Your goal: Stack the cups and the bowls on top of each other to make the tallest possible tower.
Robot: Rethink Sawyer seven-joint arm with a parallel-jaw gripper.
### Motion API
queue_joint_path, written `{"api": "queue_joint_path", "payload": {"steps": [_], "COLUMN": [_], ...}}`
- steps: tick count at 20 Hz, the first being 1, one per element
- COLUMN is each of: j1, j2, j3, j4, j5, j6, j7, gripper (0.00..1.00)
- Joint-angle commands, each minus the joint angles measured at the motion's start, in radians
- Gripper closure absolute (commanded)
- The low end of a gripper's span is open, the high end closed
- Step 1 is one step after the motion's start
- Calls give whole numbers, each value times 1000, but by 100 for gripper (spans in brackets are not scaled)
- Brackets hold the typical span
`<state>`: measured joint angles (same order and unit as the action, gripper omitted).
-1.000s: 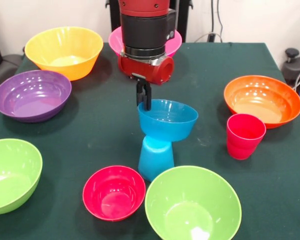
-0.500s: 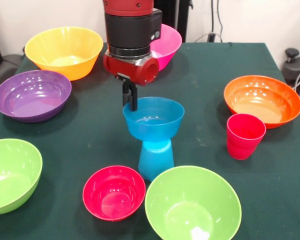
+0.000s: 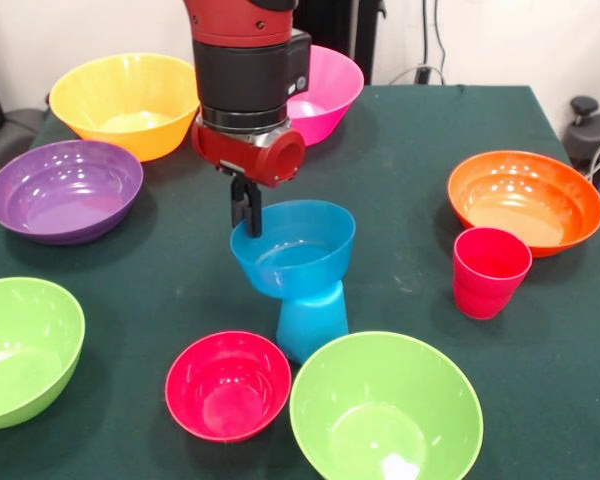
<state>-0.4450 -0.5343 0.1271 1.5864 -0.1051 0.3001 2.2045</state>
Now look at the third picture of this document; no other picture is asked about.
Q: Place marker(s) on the large pink plastic bowl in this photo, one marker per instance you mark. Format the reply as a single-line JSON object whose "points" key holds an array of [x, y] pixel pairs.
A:
{"points": [[335, 80]]}

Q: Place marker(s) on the shallow purple plastic bowl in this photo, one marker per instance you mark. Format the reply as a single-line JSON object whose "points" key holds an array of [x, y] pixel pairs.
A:
{"points": [[65, 195]]}

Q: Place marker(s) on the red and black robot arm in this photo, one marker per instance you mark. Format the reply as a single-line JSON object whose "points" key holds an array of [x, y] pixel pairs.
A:
{"points": [[245, 60]]}

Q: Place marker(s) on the small blue plastic bowl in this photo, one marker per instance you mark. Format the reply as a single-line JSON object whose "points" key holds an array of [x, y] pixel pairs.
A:
{"points": [[330, 230]]}

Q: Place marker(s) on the large yellow-orange plastic bowl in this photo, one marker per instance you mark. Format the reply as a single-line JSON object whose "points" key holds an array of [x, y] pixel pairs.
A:
{"points": [[125, 85]]}

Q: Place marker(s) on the blue plastic cup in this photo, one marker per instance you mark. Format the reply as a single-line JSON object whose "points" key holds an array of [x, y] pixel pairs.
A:
{"points": [[312, 325]]}

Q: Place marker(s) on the dark green table cloth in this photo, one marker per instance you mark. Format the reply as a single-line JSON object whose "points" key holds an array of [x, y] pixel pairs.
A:
{"points": [[380, 225]]}

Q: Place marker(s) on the shallow orange plastic bowl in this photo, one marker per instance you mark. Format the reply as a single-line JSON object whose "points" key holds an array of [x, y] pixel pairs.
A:
{"points": [[525, 205]]}

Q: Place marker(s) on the red plastic cup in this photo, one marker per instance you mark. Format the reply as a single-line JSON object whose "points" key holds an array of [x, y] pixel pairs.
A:
{"points": [[485, 290]]}

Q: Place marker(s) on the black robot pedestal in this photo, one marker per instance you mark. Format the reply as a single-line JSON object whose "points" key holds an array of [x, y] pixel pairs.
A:
{"points": [[340, 22]]}

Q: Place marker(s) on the small red plastic bowl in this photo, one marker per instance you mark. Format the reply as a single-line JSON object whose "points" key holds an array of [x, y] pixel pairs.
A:
{"points": [[225, 390]]}

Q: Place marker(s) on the light green plastic bowl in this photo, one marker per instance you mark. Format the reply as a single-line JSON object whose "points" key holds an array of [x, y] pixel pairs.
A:
{"points": [[25, 350], [385, 400]]}

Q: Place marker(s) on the black wall plug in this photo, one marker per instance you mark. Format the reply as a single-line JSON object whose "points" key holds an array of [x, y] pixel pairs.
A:
{"points": [[423, 75]]}

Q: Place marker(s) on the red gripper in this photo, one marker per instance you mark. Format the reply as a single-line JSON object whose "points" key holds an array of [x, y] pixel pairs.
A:
{"points": [[230, 152]]}

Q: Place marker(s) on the black floor stand base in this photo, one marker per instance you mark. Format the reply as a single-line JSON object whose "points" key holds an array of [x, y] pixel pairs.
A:
{"points": [[590, 135]]}

